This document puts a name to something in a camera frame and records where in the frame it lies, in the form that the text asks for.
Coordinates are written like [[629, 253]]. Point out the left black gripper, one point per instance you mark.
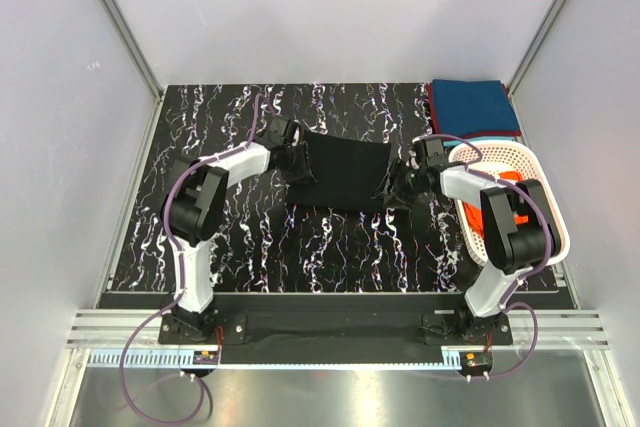
[[305, 172]]

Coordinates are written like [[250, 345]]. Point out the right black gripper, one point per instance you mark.
[[397, 169]]

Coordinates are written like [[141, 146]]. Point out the black t shirt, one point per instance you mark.
[[347, 174]]

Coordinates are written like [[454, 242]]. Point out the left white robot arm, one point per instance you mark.
[[192, 212]]

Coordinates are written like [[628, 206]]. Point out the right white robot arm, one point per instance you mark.
[[523, 229]]

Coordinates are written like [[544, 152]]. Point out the folded light blue t shirt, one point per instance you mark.
[[454, 143]]

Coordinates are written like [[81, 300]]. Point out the orange t shirt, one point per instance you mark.
[[475, 217]]

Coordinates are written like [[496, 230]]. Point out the white plastic laundry basket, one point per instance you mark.
[[501, 156]]

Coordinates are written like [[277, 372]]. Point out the black marble pattern mat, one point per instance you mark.
[[265, 245]]

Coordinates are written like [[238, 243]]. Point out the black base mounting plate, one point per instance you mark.
[[435, 306]]

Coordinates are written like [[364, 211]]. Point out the left aluminium frame post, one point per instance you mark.
[[132, 47]]

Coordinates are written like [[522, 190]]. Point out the aluminium frame post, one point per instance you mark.
[[549, 20], [132, 47]]

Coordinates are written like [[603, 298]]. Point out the slotted cable duct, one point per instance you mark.
[[194, 359]]

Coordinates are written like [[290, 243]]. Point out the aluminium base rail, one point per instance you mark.
[[580, 329]]

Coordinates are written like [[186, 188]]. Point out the right aluminium frame post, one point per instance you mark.
[[549, 20]]

